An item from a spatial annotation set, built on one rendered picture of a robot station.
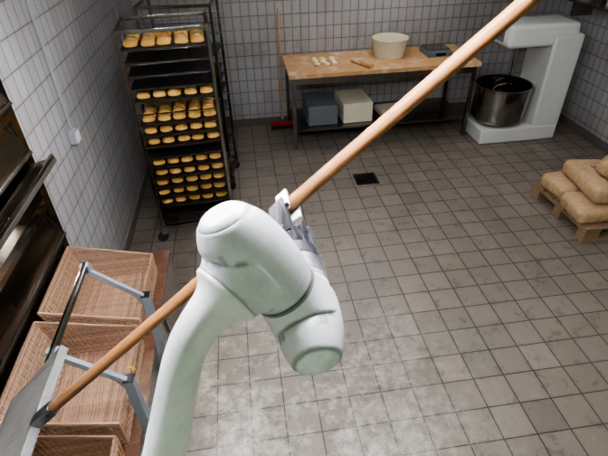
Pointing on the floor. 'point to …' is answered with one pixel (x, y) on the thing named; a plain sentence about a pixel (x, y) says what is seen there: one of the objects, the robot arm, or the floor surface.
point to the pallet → (590, 232)
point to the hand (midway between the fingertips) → (288, 206)
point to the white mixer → (527, 82)
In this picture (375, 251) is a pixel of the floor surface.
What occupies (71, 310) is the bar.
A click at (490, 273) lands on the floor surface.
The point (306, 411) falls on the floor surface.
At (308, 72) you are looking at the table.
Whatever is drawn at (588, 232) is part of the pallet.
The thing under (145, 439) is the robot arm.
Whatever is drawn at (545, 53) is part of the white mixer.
